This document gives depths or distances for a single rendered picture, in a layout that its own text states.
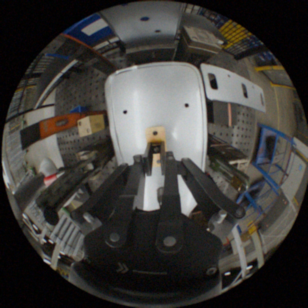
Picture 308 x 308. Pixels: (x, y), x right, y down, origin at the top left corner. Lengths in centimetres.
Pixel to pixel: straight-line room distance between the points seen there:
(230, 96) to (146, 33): 24
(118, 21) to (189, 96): 23
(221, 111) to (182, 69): 14
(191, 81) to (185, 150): 16
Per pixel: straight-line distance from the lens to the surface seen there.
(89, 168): 22
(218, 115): 28
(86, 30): 32
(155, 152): 20
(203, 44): 25
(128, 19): 22
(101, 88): 63
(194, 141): 23
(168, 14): 22
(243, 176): 23
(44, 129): 18
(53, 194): 19
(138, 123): 22
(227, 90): 28
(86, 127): 20
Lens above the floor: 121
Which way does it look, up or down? 67 degrees down
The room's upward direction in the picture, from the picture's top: 175 degrees counter-clockwise
